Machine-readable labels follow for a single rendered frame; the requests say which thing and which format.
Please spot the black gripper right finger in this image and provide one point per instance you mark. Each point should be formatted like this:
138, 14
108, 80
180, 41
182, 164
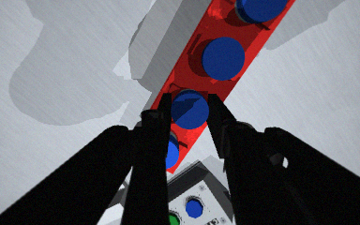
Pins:
316, 190

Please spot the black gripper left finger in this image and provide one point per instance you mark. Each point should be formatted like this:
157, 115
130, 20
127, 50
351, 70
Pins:
80, 190

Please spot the grey key housing with blue and green buttons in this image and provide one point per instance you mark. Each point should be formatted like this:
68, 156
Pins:
196, 197

